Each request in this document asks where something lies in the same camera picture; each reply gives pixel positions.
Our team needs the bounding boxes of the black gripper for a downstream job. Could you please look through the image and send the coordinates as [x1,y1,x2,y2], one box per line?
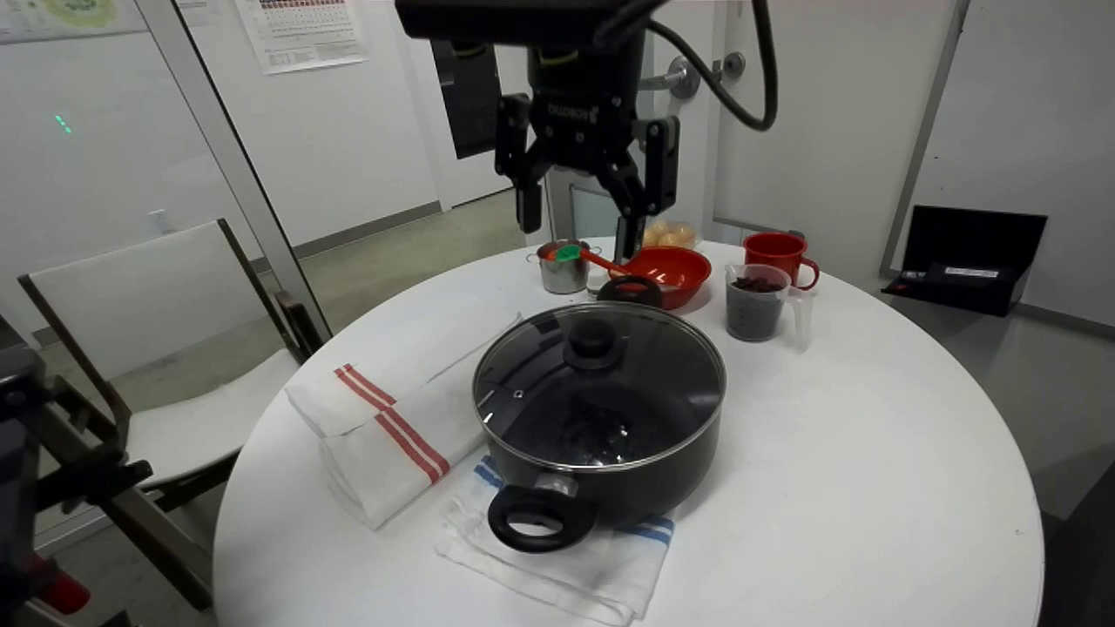
[494,42,681,265]

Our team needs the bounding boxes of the glass lid with black knob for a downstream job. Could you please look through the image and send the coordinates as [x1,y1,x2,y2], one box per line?
[470,301,729,474]

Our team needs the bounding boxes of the clear drinking glass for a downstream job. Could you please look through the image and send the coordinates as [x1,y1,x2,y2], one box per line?
[785,275,822,357]

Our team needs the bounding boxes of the yellowish bread rolls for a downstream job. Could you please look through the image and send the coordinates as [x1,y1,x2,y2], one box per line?
[642,221,701,253]

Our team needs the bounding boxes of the red bowl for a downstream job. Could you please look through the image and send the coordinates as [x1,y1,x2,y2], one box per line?
[584,244,713,314]

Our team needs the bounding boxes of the black box on wrist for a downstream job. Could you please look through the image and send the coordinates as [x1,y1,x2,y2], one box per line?
[430,35,507,164]

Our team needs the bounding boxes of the red cup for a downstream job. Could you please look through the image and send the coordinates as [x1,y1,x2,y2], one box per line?
[741,227,824,293]

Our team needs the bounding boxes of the clear cup with dark contents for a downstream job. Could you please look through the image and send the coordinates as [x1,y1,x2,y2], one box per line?
[722,263,793,346]

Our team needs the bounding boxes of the white door with glass pane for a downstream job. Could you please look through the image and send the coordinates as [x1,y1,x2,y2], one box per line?
[623,0,971,289]

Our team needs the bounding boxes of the black open case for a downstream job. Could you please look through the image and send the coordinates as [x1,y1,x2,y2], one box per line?
[881,201,1051,321]

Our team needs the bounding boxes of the red-striped white towel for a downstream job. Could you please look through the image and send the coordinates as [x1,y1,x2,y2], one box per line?
[281,317,527,532]

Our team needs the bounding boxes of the blue-striped white towel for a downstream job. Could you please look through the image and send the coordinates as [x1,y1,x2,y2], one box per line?
[430,455,677,625]

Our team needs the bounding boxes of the white chair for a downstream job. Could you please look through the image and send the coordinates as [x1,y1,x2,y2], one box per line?
[15,215,306,612]

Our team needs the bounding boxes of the silver door handle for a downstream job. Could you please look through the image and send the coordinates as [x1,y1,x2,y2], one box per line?
[636,49,750,105]

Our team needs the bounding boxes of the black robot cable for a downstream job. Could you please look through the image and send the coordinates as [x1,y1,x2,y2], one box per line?
[642,0,781,135]

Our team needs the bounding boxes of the black two-handled pot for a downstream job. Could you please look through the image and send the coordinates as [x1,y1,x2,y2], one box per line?
[470,296,731,555]

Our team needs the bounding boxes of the white paper wall poster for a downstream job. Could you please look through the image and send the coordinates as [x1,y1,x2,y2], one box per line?
[232,0,370,77]

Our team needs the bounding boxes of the grey metal partition frame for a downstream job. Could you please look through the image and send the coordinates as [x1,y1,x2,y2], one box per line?
[133,0,338,359]

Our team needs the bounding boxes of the green printed wall poster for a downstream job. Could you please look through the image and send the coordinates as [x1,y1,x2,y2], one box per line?
[0,0,149,49]

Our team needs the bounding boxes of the black camera stand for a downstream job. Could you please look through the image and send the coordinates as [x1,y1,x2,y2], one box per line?
[0,317,158,627]

